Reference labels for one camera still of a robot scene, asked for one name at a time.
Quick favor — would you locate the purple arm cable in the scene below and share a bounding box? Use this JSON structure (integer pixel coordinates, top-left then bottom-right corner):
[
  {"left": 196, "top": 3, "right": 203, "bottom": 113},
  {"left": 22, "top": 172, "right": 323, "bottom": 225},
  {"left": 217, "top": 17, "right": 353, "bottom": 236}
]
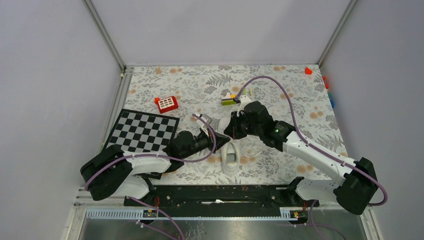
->
[
  {"left": 234, "top": 75, "right": 388, "bottom": 240},
  {"left": 84, "top": 113, "right": 218, "bottom": 240}
]

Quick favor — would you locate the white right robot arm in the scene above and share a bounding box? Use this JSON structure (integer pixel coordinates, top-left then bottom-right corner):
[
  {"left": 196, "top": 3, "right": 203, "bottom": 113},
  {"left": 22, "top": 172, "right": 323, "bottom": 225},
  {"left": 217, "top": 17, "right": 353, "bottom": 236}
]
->
[{"left": 218, "top": 101, "right": 378, "bottom": 215}]

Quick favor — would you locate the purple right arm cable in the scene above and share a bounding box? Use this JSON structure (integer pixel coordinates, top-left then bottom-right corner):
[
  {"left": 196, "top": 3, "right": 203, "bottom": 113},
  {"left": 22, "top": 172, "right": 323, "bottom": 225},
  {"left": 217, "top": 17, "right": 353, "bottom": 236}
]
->
[{"left": 234, "top": 75, "right": 388, "bottom": 240}]

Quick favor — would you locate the blue toy piece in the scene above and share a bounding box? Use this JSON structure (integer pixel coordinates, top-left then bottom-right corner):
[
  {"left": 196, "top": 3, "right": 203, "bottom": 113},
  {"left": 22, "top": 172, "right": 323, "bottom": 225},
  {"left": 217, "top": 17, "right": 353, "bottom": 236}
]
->
[{"left": 328, "top": 93, "right": 335, "bottom": 108}]

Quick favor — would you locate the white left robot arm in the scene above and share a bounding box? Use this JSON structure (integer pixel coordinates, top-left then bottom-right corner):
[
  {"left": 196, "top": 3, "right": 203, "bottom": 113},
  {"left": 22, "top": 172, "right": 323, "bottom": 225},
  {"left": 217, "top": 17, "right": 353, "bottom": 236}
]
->
[{"left": 80, "top": 130, "right": 230, "bottom": 206}]

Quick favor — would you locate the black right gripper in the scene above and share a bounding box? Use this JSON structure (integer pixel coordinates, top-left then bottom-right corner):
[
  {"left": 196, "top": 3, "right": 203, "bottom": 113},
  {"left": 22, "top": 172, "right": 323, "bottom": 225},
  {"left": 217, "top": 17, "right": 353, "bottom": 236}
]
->
[{"left": 224, "top": 110, "right": 263, "bottom": 140}]

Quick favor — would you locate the green toy brick stack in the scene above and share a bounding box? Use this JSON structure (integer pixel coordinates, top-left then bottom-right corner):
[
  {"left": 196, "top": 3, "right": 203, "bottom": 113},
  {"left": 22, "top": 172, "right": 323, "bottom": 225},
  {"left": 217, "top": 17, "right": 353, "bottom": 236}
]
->
[{"left": 221, "top": 92, "right": 237, "bottom": 106}]

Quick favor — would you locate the floral patterned table mat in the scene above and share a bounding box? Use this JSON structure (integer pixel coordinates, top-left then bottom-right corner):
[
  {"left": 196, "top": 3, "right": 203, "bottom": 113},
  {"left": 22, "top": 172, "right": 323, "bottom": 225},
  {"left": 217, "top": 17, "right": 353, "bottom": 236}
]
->
[{"left": 124, "top": 65, "right": 347, "bottom": 185}]

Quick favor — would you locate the white sneaker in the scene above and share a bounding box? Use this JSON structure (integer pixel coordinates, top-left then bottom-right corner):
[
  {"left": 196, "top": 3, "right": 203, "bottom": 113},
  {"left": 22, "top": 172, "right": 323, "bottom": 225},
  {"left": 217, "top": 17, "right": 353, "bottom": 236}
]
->
[{"left": 220, "top": 138, "right": 263, "bottom": 176}]

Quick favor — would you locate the grey slotted cable duct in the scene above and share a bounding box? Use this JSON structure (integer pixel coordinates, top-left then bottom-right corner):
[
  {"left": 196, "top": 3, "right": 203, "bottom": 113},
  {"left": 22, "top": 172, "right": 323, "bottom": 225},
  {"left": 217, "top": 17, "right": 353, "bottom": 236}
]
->
[{"left": 85, "top": 205, "right": 308, "bottom": 222}]

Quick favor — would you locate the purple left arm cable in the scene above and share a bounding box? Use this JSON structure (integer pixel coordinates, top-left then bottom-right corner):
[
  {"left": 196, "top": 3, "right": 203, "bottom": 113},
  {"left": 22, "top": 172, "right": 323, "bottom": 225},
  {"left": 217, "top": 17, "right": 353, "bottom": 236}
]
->
[{"left": 84, "top": 113, "right": 218, "bottom": 240}]

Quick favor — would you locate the red white grid toy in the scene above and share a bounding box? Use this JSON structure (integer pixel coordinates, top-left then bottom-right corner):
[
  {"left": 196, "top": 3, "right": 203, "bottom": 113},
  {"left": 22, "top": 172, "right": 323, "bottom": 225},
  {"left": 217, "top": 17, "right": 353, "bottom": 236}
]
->
[{"left": 154, "top": 96, "right": 179, "bottom": 114}]

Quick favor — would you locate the black white chessboard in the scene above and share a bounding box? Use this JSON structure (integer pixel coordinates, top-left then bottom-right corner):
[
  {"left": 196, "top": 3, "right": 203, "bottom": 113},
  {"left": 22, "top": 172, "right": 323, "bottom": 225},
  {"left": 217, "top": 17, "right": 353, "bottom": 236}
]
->
[{"left": 102, "top": 108, "right": 181, "bottom": 181}]

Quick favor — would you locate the red triangular block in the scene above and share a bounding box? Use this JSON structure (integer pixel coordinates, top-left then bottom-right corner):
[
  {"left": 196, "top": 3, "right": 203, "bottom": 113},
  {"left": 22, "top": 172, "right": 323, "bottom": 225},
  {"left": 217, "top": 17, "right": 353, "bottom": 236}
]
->
[{"left": 304, "top": 67, "right": 313, "bottom": 75}]

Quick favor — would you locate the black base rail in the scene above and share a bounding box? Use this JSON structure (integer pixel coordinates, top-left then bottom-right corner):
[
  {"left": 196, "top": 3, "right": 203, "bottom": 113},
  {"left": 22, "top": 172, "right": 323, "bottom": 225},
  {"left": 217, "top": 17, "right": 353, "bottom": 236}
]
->
[{"left": 124, "top": 184, "right": 313, "bottom": 212}]

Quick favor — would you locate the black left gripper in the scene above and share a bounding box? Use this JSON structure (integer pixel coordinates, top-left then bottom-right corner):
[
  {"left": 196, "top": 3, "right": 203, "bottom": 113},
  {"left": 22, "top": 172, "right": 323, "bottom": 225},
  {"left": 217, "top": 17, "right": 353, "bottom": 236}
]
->
[{"left": 181, "top": 126, "right": 230, "bottom": 159}]

